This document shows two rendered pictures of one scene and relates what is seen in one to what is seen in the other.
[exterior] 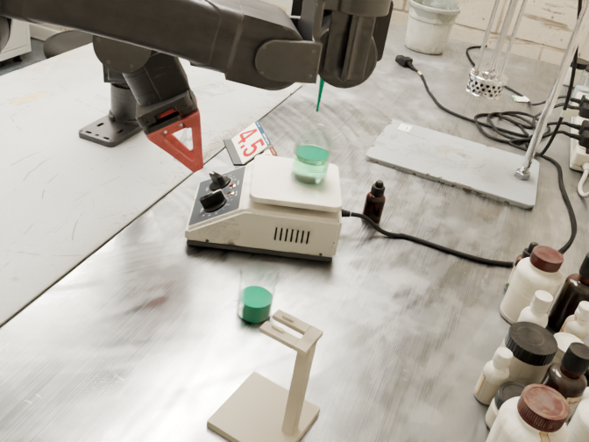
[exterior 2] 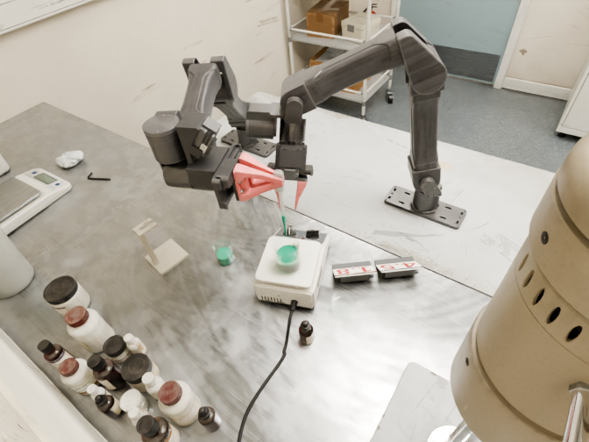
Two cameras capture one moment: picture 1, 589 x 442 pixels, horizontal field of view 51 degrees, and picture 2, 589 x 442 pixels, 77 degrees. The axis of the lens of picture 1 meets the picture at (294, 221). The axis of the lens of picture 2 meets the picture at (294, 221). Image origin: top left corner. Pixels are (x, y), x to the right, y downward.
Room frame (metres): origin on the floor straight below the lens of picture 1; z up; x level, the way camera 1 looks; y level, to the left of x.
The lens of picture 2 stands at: (0.94, -0.43, 1.61)
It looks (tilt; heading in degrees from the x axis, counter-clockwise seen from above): 47 degrees down; 113
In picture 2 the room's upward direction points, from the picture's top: 7 degrees counter-clockwise
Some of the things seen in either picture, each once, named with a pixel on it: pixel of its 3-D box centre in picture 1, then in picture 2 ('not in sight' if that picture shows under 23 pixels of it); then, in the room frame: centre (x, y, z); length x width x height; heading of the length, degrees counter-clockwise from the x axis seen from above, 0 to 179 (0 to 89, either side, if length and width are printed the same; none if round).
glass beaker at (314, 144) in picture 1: (314, 154); (287, 255); (0.74, -0.01, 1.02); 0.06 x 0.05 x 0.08; 94
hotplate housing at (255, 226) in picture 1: (273, 206); (293, 263); (0.73, 0.03, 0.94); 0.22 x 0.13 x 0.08; 95
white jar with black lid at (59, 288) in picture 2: not in sight; (67, 296); (0.27, -0.18, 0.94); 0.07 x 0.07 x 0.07
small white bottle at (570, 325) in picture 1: (575, 329); (141, 418); (0.58, -0.35, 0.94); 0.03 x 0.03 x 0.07
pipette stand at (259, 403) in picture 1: (272, 373); (158, 240); (0.40, 0.00, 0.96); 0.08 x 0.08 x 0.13; 65
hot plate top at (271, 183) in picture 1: (295, 181); (288, 260); (0.73, 0.01, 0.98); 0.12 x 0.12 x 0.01; 5
